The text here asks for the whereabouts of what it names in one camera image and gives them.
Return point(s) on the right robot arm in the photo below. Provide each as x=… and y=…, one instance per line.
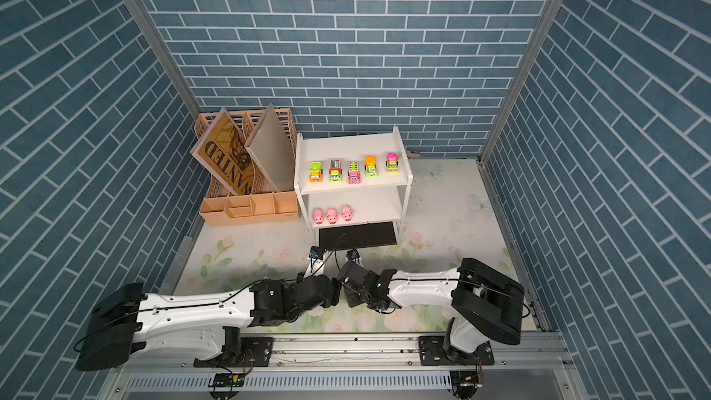
x=487, y=304

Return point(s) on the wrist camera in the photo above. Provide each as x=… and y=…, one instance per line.
x=316, y=261
x=353, y=256

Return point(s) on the pink green toy truck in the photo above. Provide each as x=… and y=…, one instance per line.
x=315, y=172

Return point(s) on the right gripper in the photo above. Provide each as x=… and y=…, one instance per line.
x=351, y=299

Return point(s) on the orange green toy car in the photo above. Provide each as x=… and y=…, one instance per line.
x=371, y=168

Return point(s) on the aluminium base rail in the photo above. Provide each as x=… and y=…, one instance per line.
x=379, y=352

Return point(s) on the pink pig toy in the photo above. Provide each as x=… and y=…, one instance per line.
x=318, y=216
x=347, y=213
x=332, y=216

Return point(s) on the green striped toy car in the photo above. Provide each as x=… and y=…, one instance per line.
x=354, y=176

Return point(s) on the pink green toy car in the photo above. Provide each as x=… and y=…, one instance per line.
x=392, y=163

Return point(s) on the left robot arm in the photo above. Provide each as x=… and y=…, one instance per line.
x=130, y=322

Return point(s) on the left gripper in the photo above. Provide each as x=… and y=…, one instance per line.
x=333, y=299

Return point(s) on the white three-tier shelf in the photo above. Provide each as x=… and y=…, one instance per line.
x=379, y=204

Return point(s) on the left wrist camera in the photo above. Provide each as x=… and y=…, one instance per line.
x=316, y=261

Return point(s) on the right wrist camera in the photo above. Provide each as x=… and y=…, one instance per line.
x=353, y=256

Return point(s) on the wanted poster book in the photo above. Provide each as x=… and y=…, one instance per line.
x=221, y=149

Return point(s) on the floral table mat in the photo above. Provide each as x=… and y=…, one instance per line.
x=449, y=217

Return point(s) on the peach desk file organizer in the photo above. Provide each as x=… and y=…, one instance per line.
x=220, y=209

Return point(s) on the beige board book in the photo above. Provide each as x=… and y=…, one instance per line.
x=271, y=150

